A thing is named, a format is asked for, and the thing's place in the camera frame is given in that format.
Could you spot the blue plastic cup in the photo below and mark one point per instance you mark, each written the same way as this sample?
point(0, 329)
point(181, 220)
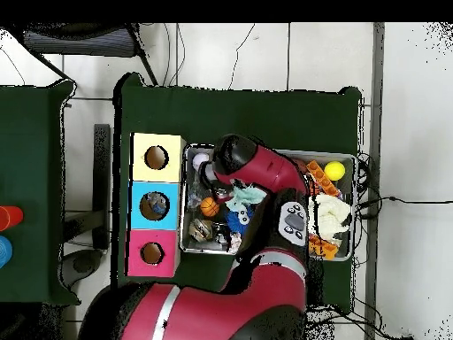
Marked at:
point(4, 251)

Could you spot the crushed silver can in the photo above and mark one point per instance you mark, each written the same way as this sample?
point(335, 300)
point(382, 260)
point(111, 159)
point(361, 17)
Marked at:
point(200, 229)

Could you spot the blue spiky toy with eyes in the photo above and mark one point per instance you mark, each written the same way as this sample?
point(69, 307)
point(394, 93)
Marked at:
point(236, 221)

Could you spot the wooden box with three holes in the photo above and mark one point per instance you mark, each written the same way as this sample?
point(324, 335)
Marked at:
point(170, 219)

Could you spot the mint green waffle cloth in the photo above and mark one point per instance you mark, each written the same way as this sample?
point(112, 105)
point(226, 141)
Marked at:
point(246, 196)

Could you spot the crushed clear plastic bottle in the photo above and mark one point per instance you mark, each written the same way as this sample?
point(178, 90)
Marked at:
point(152, 203)
point(194, 199)
point(161, 209)

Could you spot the dark green side table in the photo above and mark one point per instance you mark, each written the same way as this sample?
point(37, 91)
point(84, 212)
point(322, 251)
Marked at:
point(28, 159)

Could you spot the grey stand foot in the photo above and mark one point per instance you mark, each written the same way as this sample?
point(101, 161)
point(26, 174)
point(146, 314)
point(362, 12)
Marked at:
point(83, 264)

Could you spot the white toy baseball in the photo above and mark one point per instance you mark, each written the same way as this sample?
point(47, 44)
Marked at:
point(198, 159)

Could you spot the yellow ball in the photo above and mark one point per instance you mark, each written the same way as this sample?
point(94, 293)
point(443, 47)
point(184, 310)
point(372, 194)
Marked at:
point(334, 171)

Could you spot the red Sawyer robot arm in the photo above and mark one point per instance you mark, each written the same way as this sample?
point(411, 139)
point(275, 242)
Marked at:
point(219, 308)

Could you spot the red plastic cup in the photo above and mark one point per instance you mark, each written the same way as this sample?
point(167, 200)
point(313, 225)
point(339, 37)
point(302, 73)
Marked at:
point(12, 217)

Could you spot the dark chair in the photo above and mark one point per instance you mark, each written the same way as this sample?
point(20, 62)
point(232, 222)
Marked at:
point(81, 42)

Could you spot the orange toy tray block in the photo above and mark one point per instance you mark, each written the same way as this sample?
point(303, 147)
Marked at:
point(324, 248)

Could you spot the cream waffle cloth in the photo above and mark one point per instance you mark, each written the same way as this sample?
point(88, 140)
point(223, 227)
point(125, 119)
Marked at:
point(329, 214)

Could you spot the black camera stand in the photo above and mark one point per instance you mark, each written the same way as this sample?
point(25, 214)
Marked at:
point(102, 177)

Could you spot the small orange basketball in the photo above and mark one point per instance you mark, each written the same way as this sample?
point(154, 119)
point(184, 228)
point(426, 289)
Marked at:
point(209, 207)

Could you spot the shallow clear mesh bin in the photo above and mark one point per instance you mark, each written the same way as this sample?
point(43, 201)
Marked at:
point(187, 230)

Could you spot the long orange toy brick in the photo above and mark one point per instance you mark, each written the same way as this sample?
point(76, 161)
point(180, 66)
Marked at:
point(322, 179)

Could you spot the dark green tablecloth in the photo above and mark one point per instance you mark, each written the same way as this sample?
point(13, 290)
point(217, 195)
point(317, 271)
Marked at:
point(247, 117)

